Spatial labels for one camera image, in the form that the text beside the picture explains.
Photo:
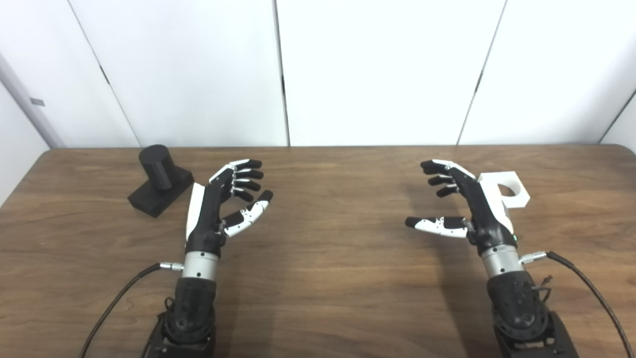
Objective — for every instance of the black peg with square base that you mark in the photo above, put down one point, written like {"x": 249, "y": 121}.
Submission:
{"x": 155, "y": 169}

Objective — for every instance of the small gray wall tag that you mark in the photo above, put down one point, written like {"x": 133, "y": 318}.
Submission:
{"x": 37, "y": 102}

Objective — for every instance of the white square piece with hole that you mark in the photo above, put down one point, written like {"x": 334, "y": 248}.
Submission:
{"x": 516, "y": 196}

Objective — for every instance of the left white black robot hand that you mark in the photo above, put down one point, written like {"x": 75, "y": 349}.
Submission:
{"x": 204, "y": 219}

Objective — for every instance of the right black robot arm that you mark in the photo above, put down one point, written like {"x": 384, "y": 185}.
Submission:
{"x": 516, "y": 303}

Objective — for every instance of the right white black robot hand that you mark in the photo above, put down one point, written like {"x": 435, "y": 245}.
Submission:
{"x": 484, "y": 219}

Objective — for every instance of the gray wall post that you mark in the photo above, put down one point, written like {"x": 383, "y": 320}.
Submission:
{"x": 30, "y": 107}

